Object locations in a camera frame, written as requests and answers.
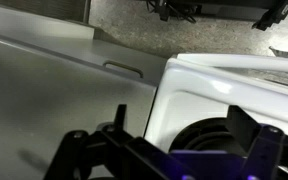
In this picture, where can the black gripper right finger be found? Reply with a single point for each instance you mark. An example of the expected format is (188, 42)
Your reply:
(270, 150)

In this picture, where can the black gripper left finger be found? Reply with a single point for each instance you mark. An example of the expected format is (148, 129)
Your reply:
(117, 150)

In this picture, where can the white electric stove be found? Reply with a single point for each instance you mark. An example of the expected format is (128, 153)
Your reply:
(197, 100)

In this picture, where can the grey base cabinet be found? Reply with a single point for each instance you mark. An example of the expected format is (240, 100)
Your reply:
(84, 53)

